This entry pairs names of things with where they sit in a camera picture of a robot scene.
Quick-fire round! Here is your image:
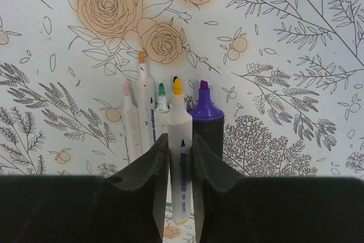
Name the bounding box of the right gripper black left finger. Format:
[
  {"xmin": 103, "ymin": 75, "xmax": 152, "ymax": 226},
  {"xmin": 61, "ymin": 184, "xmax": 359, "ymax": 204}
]
[{"xmin": 1, "ymin": 134, "xmax": 169, "ymax": 242}]

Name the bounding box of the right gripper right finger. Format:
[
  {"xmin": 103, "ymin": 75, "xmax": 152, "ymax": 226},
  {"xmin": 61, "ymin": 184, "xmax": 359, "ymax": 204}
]
[{"xmin": 192, "ymin": 135, "xmax": 363, "ymax": 242}]

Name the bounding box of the pink cap marker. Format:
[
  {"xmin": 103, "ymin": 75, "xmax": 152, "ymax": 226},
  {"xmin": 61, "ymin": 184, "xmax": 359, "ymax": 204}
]
[{"xmin": 122, "ymin": 81, "xmax": 143, "ymax": 163}]

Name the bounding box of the purple cap marker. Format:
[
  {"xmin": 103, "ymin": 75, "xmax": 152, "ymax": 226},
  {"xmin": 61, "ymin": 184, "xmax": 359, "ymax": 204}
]
[{"xmin": 189, "ymin": 80, "xmax": 225, "ymax": 159}]

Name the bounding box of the yellow cap marker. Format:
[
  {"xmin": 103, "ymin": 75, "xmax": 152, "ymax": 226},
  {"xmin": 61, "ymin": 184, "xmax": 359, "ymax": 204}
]
[{"xmin": 167, "ymin": 78, "xmax": 193, "ymax": 225}]

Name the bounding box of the green cap marker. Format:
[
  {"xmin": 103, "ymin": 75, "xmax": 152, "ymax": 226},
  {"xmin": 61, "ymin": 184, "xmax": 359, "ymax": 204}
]
[{"xmin": 154, "ymin": 83, "xmax": 169, "ymax": 141}]

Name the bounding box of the orange cap marker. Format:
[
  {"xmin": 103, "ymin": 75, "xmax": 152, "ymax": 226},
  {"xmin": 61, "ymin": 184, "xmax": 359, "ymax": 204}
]
[{"xmin": 136, "ymin": 51, "xmax": 155, "ymax": 153}]

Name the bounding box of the floral tablecloth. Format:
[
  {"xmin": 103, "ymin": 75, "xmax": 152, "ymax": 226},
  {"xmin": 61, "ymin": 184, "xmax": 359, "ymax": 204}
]
[{"xmin": 0, "ymin": 0, "xmax": 364, "ymax": 243}]

